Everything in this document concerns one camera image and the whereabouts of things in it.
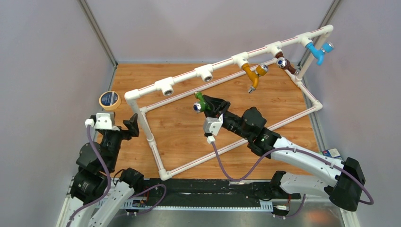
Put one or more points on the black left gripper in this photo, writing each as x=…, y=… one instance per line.
x=133, y=124

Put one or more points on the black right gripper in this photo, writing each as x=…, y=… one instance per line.
x=222, y=105

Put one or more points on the green water faucet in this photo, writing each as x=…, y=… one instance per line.
x=201, y=105

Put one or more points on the white PVC pipe frame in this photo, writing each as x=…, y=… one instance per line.
x=171, y=142

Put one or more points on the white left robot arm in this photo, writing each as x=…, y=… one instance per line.
x=94, y=203

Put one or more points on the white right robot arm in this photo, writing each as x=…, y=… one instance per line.
x=340, y=181

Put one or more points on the yellow water faucet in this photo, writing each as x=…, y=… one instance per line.
x=254, y=75

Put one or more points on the brown water faucet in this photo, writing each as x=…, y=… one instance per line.
x=285, y=64

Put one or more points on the blue water faucet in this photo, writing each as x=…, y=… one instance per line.
x=319, y=54

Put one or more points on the masking tape roll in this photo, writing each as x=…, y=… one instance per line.
x=110, y=100

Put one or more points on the blue green small box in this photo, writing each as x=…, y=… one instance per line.
x=332, y=153

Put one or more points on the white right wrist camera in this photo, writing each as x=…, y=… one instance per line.
x=211, y=127

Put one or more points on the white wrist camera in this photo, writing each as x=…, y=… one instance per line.
x=211, y=127
x=102, y=121

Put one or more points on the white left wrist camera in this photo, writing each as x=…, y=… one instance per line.
x=102, y=121

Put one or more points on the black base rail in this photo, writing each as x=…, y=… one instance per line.
x=212, y=193

